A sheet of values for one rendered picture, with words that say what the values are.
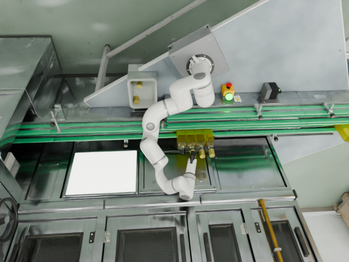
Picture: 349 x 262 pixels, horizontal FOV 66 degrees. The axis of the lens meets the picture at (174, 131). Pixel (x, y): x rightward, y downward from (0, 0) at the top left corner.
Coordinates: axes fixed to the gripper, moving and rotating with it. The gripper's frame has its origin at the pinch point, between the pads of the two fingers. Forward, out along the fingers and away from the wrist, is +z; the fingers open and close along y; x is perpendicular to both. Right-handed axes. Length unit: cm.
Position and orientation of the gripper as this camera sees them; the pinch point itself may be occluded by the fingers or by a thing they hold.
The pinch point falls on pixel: (192, 155)
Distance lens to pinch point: 163.5
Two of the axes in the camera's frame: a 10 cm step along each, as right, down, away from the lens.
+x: -9.8, -1.4, 1.2
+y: 0.1, -6.9, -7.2
